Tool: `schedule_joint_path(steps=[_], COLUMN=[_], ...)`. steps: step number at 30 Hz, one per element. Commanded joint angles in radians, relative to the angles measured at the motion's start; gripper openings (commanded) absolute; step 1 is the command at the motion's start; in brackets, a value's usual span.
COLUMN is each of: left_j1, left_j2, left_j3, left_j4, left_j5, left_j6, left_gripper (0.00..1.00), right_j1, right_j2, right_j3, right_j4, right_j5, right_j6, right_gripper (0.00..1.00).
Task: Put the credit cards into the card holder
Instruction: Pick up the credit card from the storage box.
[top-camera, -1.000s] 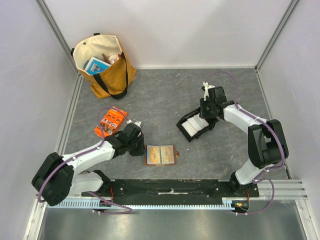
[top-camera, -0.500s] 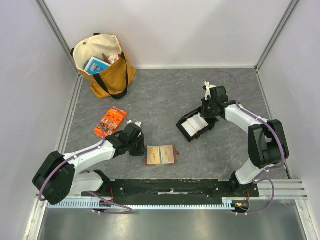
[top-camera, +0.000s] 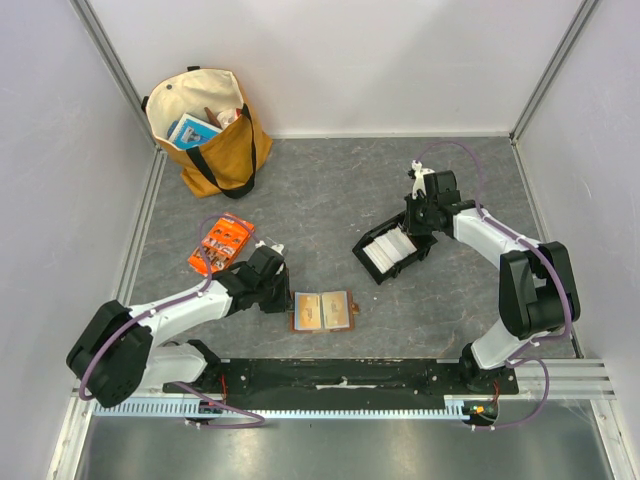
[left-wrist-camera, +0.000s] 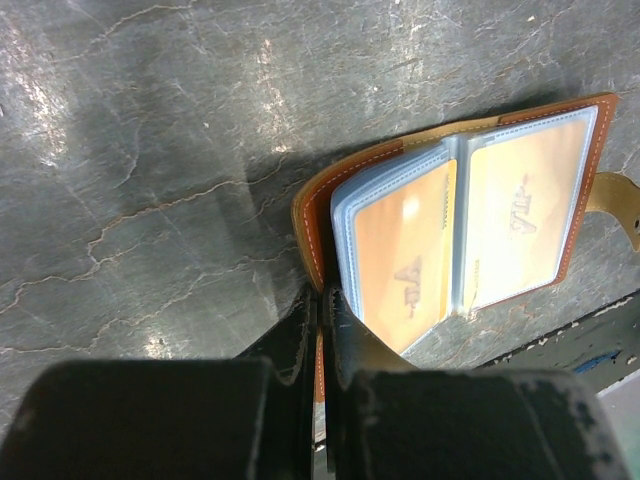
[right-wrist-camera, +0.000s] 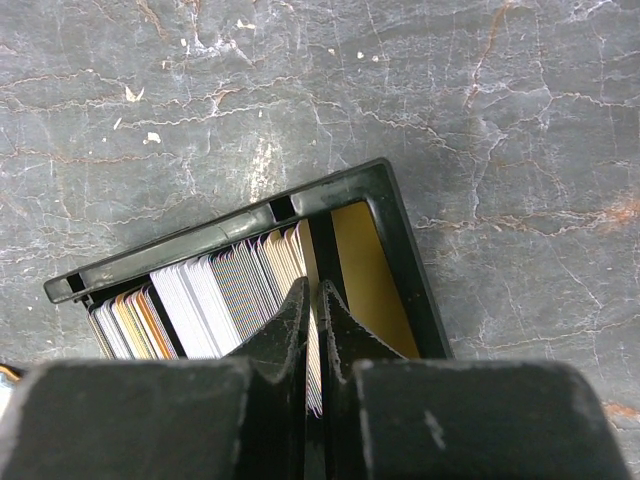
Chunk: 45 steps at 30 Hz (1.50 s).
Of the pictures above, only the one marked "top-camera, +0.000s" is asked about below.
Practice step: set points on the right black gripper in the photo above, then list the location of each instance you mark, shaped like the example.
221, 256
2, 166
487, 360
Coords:
417, 236

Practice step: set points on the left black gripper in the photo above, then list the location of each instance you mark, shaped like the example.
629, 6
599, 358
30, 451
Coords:
283, 303

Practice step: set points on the black card box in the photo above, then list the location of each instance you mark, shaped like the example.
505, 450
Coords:
423, 244

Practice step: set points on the brown leather card holder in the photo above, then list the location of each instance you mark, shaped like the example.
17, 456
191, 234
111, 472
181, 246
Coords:
354, 310

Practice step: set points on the tan credit card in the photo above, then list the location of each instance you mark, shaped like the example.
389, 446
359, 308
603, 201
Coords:
335, 308

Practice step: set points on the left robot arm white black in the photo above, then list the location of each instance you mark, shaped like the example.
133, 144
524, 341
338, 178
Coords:
124, 350

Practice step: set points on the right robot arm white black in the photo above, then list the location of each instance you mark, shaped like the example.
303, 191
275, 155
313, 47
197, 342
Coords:
537, 298

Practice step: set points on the white card stack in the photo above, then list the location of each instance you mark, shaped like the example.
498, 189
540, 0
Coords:
388, 249

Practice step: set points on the orange booklet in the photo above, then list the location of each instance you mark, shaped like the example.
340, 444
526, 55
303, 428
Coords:
220, 247

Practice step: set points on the mustard canvas tote bag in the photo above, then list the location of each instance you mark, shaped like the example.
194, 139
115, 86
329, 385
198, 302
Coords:
228, 163

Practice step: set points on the blue book in bag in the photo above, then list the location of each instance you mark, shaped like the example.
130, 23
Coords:
190, 131

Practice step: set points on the brown item in bag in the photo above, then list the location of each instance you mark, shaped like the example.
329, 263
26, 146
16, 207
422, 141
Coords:
212, 118

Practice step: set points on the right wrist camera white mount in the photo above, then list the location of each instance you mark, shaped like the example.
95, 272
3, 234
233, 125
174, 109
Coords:
418, 173

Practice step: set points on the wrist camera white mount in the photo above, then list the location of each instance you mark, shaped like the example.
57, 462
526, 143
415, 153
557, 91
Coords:
418, 173
275, 247

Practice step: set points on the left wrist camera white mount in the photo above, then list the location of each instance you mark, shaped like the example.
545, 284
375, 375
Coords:
275, 247

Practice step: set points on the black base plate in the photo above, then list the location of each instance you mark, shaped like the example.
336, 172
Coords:
344, 384

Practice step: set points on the aluminium frame rail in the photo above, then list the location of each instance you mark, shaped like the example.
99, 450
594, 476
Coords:
563, 377

